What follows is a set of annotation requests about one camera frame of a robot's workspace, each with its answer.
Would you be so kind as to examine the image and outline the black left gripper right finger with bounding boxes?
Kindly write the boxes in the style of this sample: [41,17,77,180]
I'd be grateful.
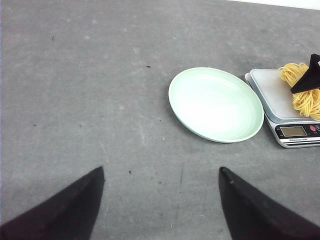
[218,166,320,240]

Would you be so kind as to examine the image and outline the yellow vermicelli bundle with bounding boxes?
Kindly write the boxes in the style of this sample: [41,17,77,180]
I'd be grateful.
[277,62,320,121]

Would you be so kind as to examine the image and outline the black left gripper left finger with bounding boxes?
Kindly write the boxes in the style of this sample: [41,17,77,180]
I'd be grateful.
[0,166,105,240]

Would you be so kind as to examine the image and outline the light green plate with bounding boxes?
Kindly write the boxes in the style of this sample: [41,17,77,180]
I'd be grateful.
[168,67,264,144]

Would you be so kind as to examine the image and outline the silver digital kitchen scale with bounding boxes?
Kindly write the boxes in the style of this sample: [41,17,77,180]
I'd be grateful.
[244,69,320,149]

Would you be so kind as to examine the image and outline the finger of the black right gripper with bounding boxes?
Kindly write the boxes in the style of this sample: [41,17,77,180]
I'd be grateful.
[290,53,320,94]

